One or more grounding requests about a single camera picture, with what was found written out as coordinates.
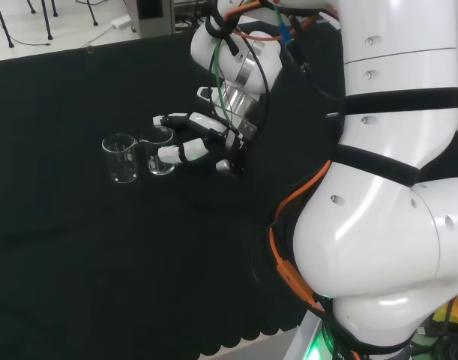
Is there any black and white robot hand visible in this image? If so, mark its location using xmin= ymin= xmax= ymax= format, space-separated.
xmin=152 ymin=111 xmax=258 ymax=179

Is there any clear glass beaker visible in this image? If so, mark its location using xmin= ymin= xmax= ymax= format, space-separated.
xmin=101 ymin=133 xmax=140 ymax=185
xmin=140 ymin=125 xmax=176 ymax=176

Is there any grey metal cabinet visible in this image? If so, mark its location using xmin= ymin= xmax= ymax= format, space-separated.
xmin=130 ymin=0 xmax=175 ymax=38

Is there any black bench cloth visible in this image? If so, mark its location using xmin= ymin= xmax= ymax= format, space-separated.
xmin=0 ymin=20 xmax=344 ymax=356

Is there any black tripod leg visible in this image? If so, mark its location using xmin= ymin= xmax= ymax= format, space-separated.
xmin=25 ymin=0 xmax=59 ymax=41
xmin=76 ymin=0 xmax=100 ymax=27
xmin=0 ymin=0 xmax=16 ymax=49

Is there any yellow stop button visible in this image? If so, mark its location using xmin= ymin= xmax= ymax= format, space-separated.
xmin=433 ymin=295 xmax=458 ymax=332

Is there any green cable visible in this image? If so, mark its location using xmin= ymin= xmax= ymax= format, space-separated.
xmin=211 ymin=37 xmax=232 ymax=125

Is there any dark blue cable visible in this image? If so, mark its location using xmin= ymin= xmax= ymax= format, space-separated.
xmin=246 ymin=35 xmax=271 ymax=132

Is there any orange cable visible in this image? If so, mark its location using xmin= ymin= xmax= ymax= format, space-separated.
xmin=268 ymin=160 xmax=333 ymax=313
xmin=223 ymin=0 xmax=283 ymax=42

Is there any white floor cable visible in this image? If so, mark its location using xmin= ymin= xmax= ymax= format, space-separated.
xmin=10 ymin=25 xmax=114 ymax=48

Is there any grey base plate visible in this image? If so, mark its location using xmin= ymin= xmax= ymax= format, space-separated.
xmin=287 ymin=310 xmax=329 ymax=360

